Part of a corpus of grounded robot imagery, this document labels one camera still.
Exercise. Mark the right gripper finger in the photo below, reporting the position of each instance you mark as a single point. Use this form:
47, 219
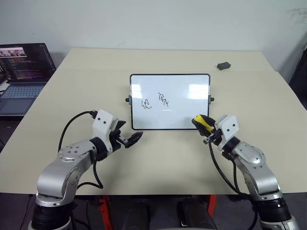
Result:
204, 133
209, 120

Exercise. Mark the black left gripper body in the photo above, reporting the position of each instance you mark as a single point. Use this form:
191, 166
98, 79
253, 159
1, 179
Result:
117, 140

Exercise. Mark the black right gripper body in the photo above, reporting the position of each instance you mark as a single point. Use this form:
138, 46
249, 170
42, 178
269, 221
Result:
214, 137

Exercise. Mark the yellow whiteboard eraser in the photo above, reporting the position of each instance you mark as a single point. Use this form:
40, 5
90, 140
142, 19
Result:
200, 120

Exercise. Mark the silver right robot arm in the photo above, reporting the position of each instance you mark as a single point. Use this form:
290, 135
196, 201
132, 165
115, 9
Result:
263, 177

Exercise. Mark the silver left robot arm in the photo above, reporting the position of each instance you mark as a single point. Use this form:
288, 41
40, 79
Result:
55, 175

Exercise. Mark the small black-framed whiteboard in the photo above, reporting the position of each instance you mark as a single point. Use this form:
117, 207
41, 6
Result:
168, 86

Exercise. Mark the small black box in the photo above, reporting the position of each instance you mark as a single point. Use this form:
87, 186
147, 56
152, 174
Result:
223, 65

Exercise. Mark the dark rounded shape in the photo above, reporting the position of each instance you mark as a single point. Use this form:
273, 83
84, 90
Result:
196, 215

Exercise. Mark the dark side desk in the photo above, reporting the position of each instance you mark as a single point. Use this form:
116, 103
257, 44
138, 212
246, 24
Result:
9, 130

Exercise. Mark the open grey laptop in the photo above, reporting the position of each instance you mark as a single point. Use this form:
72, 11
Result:
21, 72

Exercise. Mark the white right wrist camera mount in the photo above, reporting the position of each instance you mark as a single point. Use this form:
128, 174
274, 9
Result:
227, 128

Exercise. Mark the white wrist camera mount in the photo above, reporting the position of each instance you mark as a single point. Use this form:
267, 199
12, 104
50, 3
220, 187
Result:
103, 122
227, 128

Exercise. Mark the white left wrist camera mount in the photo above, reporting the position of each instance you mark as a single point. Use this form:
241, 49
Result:
103, 122

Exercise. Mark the red table frame leg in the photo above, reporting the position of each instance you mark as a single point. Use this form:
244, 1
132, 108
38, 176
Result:
105, 213
211, 203

